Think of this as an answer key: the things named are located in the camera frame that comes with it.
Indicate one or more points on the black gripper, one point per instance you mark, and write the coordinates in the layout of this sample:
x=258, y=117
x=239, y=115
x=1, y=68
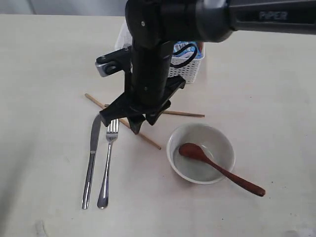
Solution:
x=136, y=113

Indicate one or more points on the brown wooden chopstick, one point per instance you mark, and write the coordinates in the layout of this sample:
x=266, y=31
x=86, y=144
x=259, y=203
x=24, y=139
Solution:
x=124, y=122
x=177, y=113

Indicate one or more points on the silver fork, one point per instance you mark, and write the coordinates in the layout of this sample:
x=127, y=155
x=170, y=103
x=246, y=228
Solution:
x=111, y=136

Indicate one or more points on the silver table knife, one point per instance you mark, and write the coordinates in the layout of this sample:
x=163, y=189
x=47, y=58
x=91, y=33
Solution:
x=94, y=138

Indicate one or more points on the brown wooden spoon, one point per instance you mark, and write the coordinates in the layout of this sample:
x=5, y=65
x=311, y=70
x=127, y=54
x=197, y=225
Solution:
x=195, y=152

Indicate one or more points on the white perforated plastic basket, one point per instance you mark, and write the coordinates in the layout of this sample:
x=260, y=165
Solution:
x=189, y=72

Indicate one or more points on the grey-green ceramic bowl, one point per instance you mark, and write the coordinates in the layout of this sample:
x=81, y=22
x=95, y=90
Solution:
x=215, y=145

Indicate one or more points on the blue snack packet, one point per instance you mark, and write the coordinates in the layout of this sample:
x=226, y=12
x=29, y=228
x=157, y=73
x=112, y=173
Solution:
x=185, y=49

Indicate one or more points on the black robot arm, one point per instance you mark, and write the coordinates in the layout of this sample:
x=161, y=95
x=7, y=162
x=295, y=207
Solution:
x=156, y=25

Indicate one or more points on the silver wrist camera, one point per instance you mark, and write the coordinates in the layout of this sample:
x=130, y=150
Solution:
x=119, y=60

